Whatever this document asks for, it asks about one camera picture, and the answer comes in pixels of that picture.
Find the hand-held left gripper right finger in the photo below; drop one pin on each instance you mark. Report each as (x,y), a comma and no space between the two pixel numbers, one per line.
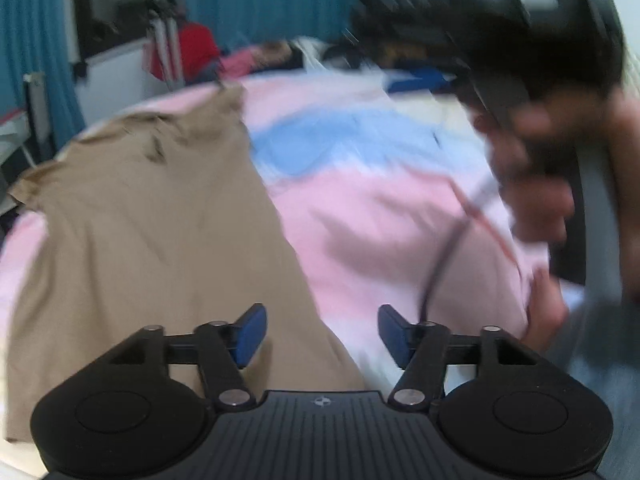
(392,335)

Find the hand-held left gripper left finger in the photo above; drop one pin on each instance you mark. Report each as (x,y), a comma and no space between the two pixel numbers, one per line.
(250,335)

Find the tan t-shirt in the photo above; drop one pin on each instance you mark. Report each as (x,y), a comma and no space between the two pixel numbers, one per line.
(150,235)

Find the person's right forearm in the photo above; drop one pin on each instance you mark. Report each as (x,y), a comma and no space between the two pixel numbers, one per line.
(632,210)

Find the pink clothes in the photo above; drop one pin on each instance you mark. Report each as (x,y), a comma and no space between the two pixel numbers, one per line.
(245,60)

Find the person's right hand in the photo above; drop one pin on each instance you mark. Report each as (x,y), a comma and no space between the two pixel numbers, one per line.
(540,210)

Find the pastel bed sheet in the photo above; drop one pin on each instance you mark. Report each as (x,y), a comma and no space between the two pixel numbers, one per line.
(375,210)

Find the person's grey pants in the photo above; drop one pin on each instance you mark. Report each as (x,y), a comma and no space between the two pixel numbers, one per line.
(600,360)

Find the red cloth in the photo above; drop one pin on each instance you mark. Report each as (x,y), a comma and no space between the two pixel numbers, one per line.
(192,50)

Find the grey chair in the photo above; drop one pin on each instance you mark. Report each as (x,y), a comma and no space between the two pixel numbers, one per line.
(37,115)

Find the dark window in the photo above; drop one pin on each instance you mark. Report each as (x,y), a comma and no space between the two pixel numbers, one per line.
(120,5)

